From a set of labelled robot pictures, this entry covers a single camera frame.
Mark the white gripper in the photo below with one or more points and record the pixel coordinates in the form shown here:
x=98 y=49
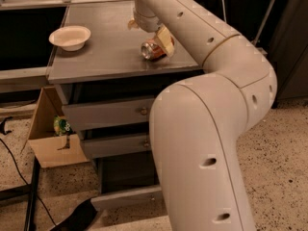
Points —
x=148 y=24

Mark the red coke can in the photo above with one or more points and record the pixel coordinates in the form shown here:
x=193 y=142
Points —
x=151 y=51

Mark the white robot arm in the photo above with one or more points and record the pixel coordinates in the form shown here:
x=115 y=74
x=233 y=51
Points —
x=195 y=123

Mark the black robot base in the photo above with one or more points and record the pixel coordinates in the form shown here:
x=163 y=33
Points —
x=80 y=219

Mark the grey three-drawer cabinet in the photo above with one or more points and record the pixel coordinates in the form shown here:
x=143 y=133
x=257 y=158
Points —
x=110 y=65

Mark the grey top drawer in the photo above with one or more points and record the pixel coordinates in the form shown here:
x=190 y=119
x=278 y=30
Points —
x=108 y=113

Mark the grey drawer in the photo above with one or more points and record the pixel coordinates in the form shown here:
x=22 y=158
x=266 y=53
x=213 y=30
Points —
x=108 y=113
x=119 y=145
x=126 y=180

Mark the grey middle drawer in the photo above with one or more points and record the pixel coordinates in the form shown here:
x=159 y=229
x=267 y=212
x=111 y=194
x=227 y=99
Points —
x=119 y=145

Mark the grey bottom drawer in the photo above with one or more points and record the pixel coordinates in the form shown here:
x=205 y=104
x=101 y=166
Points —
x=126 y=180

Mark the white bowl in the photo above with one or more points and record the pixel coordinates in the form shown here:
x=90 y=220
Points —
x=70 y=38

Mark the green chip bag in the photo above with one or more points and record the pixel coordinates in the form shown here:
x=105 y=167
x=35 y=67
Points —
x=61 y=126

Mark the dark grey side cabinet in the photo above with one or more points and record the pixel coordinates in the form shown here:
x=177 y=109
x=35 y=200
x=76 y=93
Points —
x=289 y=52

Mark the cardboard box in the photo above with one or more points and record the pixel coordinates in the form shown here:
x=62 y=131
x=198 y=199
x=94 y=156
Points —
x=49 y=149

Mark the black metal floor bar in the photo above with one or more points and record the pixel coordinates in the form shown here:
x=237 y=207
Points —
x=31 y=192

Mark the grey metal rail frame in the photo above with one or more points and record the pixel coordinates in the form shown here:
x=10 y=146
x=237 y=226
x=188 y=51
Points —
x=25 y=76

